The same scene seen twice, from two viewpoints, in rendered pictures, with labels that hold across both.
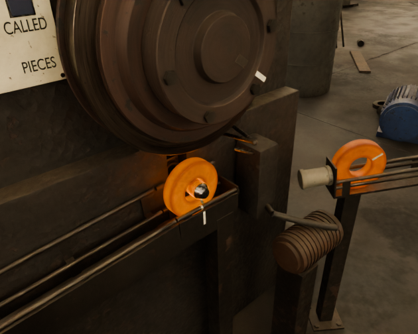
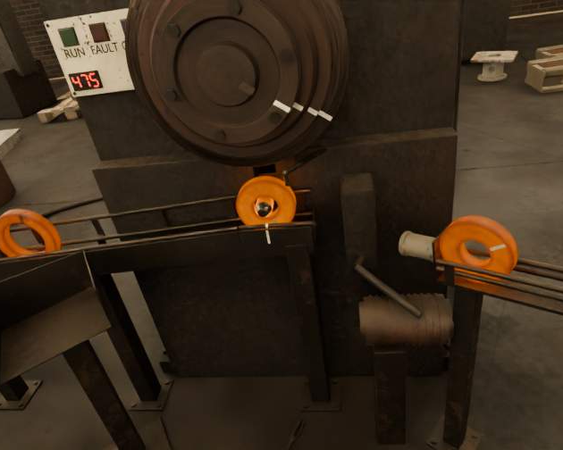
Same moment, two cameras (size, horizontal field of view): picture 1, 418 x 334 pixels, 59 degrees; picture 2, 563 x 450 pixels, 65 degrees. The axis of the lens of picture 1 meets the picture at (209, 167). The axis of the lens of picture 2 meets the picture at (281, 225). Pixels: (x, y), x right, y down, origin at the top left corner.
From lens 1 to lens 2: 0.76 m
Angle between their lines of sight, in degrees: 42
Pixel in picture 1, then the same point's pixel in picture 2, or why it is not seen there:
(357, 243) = not seen: outside the picture
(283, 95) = (425, 137)
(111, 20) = (145, 45)
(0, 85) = (121, 85)
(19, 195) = (130, 164)
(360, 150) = (470, 229)
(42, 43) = not seen: hidden behind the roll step
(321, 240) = (404, 322)
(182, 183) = (247, 195)
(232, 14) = (226, 45)
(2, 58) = (122, 66)
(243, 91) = (261, 118)
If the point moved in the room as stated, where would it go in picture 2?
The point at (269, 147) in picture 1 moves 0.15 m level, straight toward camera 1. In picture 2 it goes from (357, 190) to (307, 215)
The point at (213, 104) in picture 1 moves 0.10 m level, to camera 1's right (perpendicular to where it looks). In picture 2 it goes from (227, 125) to (259, 132)
